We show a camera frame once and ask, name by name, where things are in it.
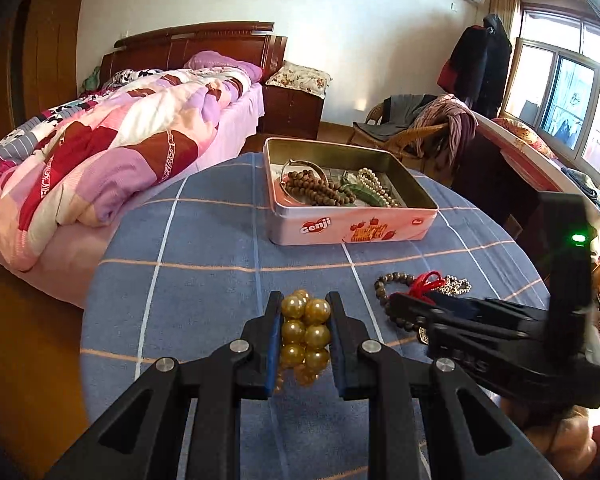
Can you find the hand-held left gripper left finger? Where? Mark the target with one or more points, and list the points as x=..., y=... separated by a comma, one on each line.
x=273, y=350

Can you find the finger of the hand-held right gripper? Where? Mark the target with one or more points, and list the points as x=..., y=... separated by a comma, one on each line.
x=445, y=322
x=510, y=312

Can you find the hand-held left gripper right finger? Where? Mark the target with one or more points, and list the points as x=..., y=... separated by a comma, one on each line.
x=338, y=350

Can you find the pink metal tin box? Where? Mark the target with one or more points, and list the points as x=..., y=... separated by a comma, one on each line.
x=330, y=227

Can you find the green jade pendant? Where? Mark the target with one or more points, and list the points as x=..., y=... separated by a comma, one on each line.
x=357, y=194

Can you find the silver bangle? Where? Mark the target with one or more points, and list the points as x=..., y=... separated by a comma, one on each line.
x=325, y=169

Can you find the person's right hand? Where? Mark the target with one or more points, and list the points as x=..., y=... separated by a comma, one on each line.
x=565, y=445

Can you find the blue plaid tablecloth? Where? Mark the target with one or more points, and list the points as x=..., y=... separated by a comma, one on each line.
x=205, y=320

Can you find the dark desk with white top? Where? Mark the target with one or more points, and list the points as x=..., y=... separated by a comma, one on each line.
x=495, y=185

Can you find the blue folded cloth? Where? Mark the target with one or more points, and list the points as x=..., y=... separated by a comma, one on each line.
x=582, y=185

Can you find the floral pillow with red edge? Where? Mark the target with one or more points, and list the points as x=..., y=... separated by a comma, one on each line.
x=525, y=135

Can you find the wicker chair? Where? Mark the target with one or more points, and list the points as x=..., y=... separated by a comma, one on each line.
x=405, y=142

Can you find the pink and maroon clothes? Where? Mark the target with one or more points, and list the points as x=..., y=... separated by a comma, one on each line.
x=450, y=120

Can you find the dark grey garment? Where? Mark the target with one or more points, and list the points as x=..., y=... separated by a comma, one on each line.
x=400, y=112

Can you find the window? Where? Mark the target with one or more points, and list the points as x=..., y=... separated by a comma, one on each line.
x=565, y=95

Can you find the wooden nightstand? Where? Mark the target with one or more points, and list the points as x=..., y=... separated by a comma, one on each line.
x=292, y=115

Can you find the hanging dark coats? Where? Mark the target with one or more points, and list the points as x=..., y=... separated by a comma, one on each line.
x=480, y=70

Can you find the pink patchwork quilt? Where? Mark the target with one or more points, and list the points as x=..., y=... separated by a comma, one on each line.
x=120, y=150

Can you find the floral pillow with white ground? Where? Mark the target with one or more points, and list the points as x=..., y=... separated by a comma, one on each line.
x=300, y=79

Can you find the purple pillow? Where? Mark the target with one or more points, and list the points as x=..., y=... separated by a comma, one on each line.
x=220, y=64

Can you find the yellow curtain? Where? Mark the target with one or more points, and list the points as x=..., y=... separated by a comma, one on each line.
x=507, y=5

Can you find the wooden bed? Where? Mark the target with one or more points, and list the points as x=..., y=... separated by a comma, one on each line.
x=190, y=42

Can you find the green cloth item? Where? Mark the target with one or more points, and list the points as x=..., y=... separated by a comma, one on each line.
x=90, y=81

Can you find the wooden wardrobe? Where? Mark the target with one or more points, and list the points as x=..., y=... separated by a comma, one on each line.
x=45, y=50

